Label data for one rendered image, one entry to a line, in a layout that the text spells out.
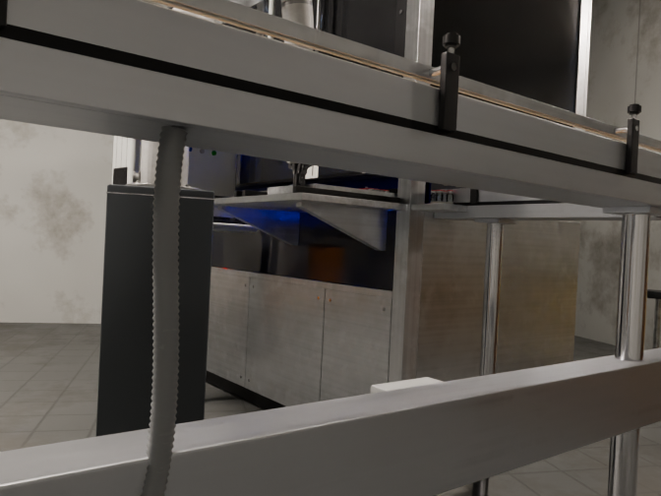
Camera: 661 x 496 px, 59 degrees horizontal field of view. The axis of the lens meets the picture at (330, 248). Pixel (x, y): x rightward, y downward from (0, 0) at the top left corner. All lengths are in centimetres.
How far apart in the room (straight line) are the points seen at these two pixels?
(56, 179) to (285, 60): 467
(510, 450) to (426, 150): 46
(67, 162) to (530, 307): 389
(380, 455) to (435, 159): 35
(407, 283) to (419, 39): 76
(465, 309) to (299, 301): 64
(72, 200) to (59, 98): 468
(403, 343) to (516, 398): 99
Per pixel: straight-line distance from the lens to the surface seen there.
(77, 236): 516
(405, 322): 186
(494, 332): 184
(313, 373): 225
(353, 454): 70
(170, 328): 54
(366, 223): 186
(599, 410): 113
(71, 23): 51
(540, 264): 241
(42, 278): 522
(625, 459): 131
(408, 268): 185
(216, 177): 262
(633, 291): 126
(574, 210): 164
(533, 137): 87
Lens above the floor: 75
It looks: level
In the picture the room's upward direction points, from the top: 3 degrees clockwise
